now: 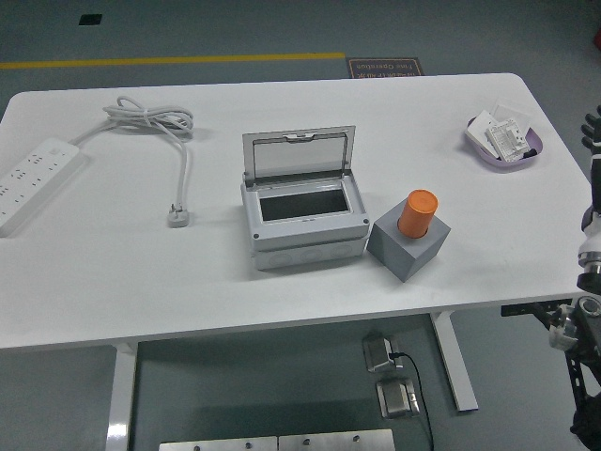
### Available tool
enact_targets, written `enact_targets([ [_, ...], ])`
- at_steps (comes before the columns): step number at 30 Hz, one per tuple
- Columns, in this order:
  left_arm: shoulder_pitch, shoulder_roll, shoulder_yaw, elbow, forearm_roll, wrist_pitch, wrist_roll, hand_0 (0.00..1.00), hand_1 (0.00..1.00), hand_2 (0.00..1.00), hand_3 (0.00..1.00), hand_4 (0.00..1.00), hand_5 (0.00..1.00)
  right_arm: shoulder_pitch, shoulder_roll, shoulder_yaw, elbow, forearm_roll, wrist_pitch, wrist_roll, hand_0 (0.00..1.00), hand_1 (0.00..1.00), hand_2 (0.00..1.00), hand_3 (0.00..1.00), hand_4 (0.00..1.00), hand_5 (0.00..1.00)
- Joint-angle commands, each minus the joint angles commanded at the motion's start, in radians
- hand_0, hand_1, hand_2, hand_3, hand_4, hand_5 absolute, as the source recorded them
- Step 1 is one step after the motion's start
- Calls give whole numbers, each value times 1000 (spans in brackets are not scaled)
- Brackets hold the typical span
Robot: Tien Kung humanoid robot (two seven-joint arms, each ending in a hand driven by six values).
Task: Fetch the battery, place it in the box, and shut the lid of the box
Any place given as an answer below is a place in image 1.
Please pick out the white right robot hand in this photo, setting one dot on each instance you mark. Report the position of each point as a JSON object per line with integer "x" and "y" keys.
{"x": 595, "y": 235}

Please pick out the orange cylindrical battery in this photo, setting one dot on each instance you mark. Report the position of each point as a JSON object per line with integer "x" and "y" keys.
{"x": 418, "y": 213}

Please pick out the transparent hinged box lid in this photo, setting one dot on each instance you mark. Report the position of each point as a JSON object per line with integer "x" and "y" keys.
{"x": 300, "y": 157}

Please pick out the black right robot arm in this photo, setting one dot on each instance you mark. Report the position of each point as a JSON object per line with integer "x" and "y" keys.
{"x": 587, "y": 333}

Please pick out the silver floor socket box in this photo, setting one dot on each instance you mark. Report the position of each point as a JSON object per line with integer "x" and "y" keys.
{"x": 396, "y": 399}
{"x": 378, "y": 352}

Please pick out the small black part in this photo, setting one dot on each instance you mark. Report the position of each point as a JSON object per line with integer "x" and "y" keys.
{"x": 530, "y": 153}

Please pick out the purple plastic tray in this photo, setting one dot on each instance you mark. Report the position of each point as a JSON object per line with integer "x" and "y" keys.
{"x": 512, "y": 165}

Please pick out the black table control panel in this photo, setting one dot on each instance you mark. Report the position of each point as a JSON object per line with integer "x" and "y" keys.
{"x": 516, "y": 310}

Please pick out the clear plastic packet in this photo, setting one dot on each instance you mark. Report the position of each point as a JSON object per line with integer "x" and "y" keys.
{"x": 514, "y": 110}

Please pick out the red object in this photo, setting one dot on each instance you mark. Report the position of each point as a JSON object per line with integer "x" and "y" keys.
{"x": 597, "y": 42}

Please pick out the grey cube holder block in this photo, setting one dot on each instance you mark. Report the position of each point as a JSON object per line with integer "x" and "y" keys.
{"x": 399, "y": 253}

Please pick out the dark printed floor sign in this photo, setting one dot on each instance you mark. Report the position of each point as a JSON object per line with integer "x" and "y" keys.
{"x": 385, "y": 68}

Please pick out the grey metal plate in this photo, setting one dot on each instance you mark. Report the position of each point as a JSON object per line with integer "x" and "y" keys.
{"x": 335, "y": 441}
{"x": 216, "y": 445}

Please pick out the black square floor marker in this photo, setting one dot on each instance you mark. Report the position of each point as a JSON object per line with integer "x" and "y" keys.
{"x": 90, "y": 20}

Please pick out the white power strip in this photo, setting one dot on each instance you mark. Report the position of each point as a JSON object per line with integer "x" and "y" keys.
{"x": 33, "y": 178}

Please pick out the white switch panel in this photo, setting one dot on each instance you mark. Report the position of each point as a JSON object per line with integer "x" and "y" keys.
{"x": 507, "y": 138}

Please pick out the grey electrical enclosure box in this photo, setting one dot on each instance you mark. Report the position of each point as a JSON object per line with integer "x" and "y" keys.
{"x": 305, "y": 237}

